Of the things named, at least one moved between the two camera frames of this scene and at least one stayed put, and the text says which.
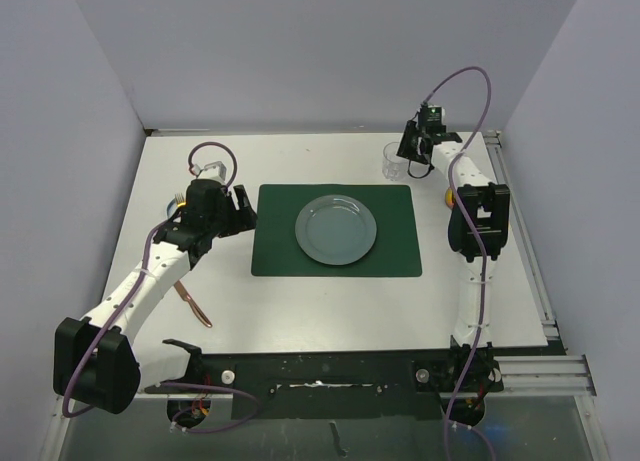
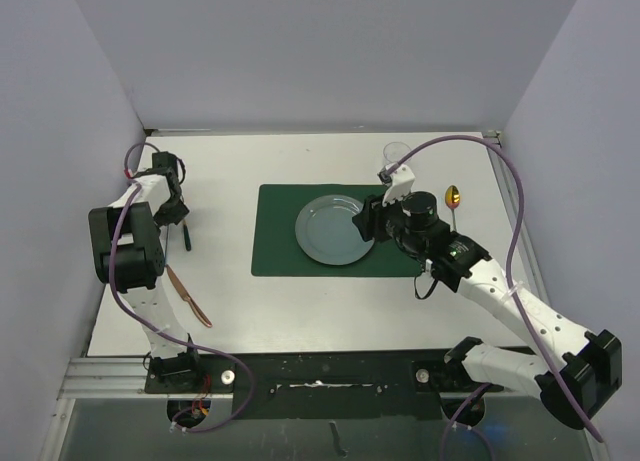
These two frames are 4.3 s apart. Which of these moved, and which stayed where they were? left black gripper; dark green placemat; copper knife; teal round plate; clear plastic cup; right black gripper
Moved: right black gripper; left black gripper
Stayed: dark green placemat; teal round plate; clear plastic cup; copper knife
